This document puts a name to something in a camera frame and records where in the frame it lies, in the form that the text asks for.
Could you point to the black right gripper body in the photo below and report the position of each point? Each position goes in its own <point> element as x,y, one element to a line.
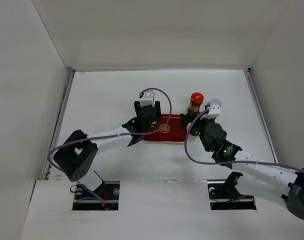
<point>199,125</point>

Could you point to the white-lid jar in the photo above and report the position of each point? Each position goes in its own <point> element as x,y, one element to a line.
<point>215,102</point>

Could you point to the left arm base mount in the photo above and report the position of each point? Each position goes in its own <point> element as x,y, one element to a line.
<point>95,194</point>

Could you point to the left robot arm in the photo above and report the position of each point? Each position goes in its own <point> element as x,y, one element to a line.
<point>79,151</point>

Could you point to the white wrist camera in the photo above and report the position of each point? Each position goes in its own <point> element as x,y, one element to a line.
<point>212,112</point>
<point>147,98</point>

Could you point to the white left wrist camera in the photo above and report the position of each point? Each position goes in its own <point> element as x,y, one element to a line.
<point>147,98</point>

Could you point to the red lacquer tray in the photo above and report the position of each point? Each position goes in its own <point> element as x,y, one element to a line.
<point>170,133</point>

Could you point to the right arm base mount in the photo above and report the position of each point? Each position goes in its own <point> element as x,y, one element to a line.
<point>224,196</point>

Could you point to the short red-lid chili jar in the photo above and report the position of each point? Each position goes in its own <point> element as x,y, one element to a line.
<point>194,131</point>

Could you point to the tall red-lid sauce jar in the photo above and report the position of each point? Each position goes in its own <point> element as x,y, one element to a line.
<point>195,102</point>

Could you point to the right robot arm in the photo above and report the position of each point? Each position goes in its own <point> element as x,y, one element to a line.
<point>279,183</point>

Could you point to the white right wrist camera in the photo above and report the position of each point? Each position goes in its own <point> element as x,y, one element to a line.
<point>212,112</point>

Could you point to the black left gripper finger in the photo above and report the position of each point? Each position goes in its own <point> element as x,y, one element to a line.
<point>137,108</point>
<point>157,110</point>

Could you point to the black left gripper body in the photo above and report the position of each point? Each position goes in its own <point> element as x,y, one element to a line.
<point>146,130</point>

